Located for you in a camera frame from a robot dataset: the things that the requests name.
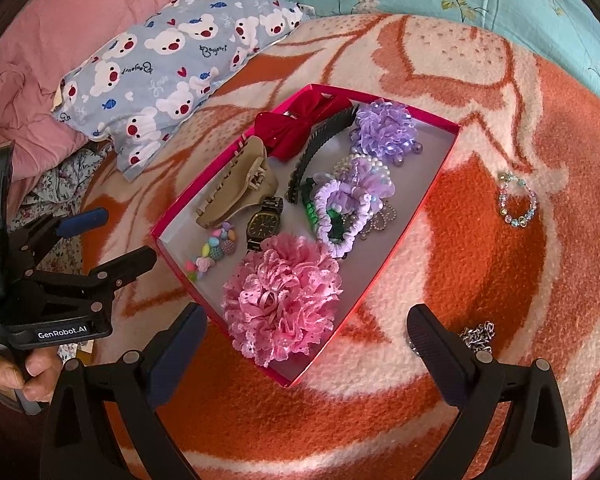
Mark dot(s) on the black hair comb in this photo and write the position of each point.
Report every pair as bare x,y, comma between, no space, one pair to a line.
312,155

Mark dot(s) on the beige claw hair clip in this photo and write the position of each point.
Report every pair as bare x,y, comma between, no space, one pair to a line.
240,180

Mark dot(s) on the pink lace flower scrunchie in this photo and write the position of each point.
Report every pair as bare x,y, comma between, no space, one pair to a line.
280,300

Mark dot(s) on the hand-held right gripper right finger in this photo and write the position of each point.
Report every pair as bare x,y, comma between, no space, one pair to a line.
430,355

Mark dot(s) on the lilac ruffled scrunchie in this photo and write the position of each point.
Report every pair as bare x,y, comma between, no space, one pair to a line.
322,220

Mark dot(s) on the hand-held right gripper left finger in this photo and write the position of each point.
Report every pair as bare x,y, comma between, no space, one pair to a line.
180,355

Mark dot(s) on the dark square wristwatch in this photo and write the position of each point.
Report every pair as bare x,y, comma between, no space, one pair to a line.
261,222

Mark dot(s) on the bear print pillow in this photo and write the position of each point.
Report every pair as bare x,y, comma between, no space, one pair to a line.
170,70

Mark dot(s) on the pink quilt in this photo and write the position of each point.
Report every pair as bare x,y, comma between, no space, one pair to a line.
55,25

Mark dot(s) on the orange and cream blanket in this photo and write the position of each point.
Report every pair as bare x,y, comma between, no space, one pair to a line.
480,270

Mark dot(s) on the red velvet hair bow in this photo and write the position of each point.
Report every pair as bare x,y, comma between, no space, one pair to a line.
300,125

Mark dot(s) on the person's left hand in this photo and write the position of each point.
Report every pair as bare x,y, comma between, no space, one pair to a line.
40,375

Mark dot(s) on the small floral print cloth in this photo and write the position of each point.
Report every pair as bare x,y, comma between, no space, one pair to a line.
55,185

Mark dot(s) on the green scrunchie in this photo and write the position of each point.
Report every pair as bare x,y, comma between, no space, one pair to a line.
310,210

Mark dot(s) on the pink cardboard box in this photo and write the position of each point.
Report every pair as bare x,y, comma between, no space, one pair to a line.
420,160

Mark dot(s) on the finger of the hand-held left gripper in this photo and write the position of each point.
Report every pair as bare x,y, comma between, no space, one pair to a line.
125,266
82,222

